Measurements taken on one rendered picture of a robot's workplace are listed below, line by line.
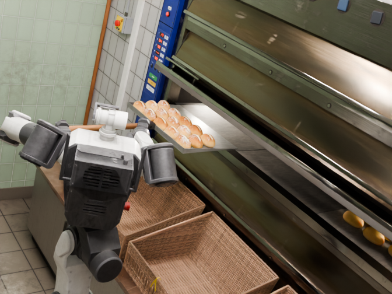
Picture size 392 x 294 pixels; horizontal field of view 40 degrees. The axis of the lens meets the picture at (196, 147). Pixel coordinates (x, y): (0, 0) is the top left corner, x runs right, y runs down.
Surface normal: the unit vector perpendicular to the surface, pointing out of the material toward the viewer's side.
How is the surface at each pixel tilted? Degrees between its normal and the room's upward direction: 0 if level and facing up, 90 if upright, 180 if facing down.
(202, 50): 70
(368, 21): 90
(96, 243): 45
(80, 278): 81
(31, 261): 0
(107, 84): 90
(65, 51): 90
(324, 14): 90
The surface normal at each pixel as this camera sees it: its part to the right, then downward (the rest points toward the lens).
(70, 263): 0.40, -0.72
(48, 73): 0.55, 0.47
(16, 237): 0.26, -0.88
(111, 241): 0.58, -0.30
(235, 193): -0.66, -0.27
